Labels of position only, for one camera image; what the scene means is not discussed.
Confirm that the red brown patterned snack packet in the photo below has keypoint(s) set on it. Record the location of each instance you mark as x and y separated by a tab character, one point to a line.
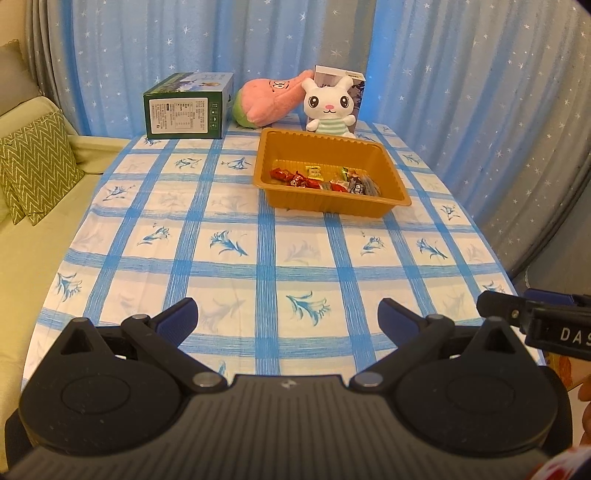
298	180

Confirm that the white bunny plush toy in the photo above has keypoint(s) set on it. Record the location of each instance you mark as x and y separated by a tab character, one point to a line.
328	99

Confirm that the blue checked floral tablecloth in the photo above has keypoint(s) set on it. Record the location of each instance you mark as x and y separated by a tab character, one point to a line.
231	207

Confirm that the green dark printed snack packet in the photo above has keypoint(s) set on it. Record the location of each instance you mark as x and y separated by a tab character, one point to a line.
347	173

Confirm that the yellow green snack packet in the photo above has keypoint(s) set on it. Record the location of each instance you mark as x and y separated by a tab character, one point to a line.
315	171

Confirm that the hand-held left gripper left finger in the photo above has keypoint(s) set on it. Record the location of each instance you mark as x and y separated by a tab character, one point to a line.
180	316

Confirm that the shiny red candy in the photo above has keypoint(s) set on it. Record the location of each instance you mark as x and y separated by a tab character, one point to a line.
315	184

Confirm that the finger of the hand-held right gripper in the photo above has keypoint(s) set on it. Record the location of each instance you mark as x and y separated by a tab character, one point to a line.
503	307
554	297

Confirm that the pink plush toy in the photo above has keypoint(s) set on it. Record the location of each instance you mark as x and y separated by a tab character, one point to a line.
263	101

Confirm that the grey sofa cushion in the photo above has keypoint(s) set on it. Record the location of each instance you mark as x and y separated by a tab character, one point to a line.
14	78

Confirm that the orange plastic tray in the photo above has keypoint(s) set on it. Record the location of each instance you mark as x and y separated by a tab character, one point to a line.
323	147

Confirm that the green cardboard box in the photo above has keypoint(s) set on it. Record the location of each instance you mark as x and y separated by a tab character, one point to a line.
184	115

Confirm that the grey white cardboard box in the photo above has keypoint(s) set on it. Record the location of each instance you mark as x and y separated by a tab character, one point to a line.
361	97

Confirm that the red white printed clothing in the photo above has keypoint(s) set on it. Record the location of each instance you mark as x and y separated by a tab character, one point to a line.
563	468

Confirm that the green chevron pillow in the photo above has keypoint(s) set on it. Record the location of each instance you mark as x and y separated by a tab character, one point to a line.
41	166
11	212

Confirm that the blue star-patterned curtain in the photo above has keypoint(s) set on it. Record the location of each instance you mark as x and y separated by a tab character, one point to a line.
184	37
461	92

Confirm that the plain red snack packet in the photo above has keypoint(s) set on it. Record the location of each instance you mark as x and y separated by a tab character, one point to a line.
279	174

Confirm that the clear packet with dark snack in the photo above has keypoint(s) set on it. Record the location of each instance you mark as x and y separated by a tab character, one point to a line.
364	186

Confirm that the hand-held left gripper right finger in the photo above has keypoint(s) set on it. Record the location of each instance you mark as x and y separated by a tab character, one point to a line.
395	316

